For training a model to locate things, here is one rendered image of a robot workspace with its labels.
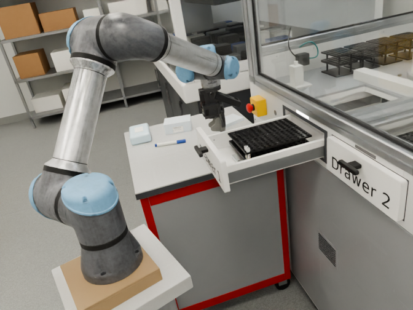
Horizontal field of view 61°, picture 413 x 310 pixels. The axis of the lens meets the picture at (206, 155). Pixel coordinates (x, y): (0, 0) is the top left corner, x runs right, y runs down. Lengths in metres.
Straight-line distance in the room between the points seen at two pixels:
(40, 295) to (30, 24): 3.38
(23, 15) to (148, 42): 4.00
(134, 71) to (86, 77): 4.34
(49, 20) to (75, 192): 4.12
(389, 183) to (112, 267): 0.67
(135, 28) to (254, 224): 0.93
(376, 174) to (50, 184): 0.79
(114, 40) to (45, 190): 0.39
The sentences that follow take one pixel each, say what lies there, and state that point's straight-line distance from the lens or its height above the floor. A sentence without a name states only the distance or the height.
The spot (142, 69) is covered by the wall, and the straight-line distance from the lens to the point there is 5.29.
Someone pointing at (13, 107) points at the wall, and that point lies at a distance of 5.59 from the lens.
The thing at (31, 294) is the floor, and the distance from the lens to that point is 2.30.
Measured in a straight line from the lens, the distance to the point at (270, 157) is 1.08.
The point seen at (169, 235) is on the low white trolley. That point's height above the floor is 0.53.
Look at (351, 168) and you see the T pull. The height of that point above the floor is 0.91.
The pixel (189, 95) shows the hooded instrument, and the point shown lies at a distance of 1.91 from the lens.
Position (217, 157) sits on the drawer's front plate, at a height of 0.93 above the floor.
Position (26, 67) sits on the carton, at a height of 0.74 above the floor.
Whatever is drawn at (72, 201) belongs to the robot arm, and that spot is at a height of 1.01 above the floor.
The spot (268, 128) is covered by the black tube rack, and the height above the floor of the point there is 0.90.
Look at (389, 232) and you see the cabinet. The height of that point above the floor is 0.76.
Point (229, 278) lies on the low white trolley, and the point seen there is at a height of 0.21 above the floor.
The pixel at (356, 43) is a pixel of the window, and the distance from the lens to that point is 0.96.
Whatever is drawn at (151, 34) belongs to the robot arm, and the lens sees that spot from 0.92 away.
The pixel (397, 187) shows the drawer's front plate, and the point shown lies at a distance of 0.90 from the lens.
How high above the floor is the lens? 1.40
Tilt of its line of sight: 27 degrees down
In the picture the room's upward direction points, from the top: 10 degrees counter-clockwise
